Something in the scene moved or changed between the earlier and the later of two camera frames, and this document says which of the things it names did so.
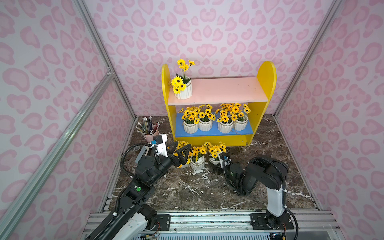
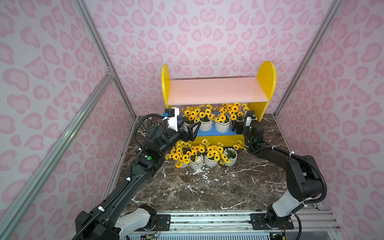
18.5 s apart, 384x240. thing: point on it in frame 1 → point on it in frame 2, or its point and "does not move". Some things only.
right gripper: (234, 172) → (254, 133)
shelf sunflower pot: (196, 157) does not move
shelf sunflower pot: (190, 119) does not move
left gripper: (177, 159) → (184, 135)
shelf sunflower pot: (182, 85) → (232, 153)
